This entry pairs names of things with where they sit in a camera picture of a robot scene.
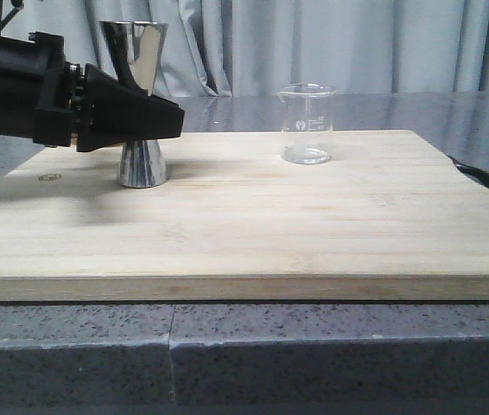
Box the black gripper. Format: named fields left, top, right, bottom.
left=0, top=32, right=184, bottom=152

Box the steel double jigger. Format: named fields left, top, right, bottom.
left=100, top=20, right=168, bottom=188

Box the clear glass measuring beaker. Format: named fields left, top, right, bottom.
left=277, top=83, right=336, bottom=165

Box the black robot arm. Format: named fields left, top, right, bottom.
left=0, top=1, right=184, bottom=152

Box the grey curtain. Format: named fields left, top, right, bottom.
left=3, top=1, right=489, bottom=97

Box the light wooden cutting board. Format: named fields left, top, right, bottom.
left=0, top=131, right=489, bottom=301

